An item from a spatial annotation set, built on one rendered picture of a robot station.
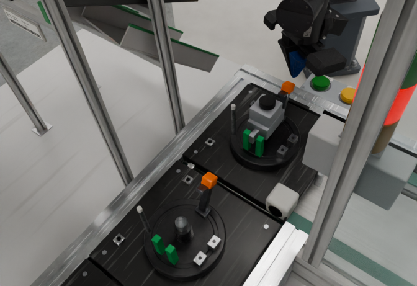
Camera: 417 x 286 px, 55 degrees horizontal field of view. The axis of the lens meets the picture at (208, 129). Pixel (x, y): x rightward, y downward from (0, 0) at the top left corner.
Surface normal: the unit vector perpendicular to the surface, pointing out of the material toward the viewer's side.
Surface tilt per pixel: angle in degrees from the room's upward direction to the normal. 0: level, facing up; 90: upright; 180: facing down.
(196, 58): 90
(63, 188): 0
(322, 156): 90
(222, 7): 0
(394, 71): 90
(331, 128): 0
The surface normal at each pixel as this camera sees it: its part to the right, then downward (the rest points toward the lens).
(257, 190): -0.06, -0.62
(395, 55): -0.60, 0.65
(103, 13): 0.68, 0.55
